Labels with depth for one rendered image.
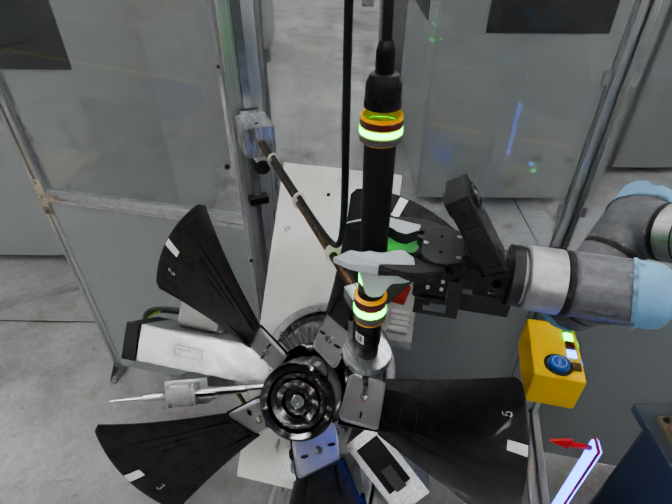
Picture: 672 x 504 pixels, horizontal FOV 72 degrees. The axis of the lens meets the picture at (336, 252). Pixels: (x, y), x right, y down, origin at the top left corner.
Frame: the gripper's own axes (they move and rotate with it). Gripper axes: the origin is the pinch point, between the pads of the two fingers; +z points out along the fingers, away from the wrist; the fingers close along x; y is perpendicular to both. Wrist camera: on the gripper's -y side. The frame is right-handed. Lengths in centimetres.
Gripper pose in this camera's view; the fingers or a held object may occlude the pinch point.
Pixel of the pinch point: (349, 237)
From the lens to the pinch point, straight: 55.8
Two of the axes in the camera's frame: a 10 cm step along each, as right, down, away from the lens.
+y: -0.1, 7.9, 6.2
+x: 2.3, -6.0, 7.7
